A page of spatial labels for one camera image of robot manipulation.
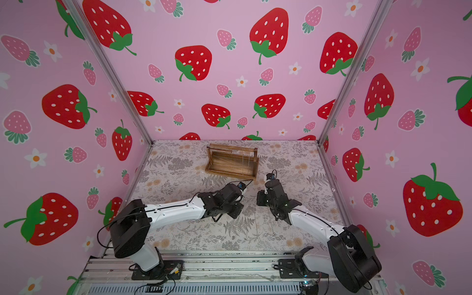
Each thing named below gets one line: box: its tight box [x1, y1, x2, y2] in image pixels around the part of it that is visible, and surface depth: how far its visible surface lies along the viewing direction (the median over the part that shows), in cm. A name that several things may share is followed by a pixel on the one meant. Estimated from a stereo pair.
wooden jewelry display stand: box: [205, 143, 260, 179], surface depth 110 cm
